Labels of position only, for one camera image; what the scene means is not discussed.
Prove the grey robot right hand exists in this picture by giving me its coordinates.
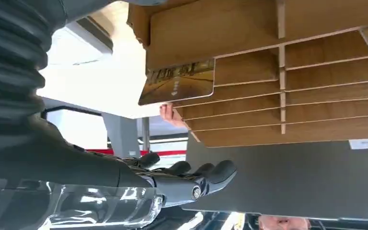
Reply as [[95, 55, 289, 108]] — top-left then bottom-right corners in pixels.
[[0, 115, 238, 230]]

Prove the person's left hand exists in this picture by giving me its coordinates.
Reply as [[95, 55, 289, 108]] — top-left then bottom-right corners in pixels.
[[159, 103, 190, 129]]

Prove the chrome stanchion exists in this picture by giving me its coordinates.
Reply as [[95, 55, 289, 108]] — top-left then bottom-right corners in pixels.
[[141, 116, 150, 152]]

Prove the red barrier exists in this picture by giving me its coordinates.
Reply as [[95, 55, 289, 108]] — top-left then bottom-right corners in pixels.
[[86, 148, 187, 157]]

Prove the white pillar stand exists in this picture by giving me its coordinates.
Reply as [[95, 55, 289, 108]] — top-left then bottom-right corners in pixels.
[[101, 112, 141, 159]]

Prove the wooden slotted card box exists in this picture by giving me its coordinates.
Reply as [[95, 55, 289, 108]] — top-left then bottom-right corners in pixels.
[[126, 0, 368, 149]]

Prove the person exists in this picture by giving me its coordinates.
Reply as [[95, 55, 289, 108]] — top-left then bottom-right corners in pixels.
[[158, 211, 368, 230]]

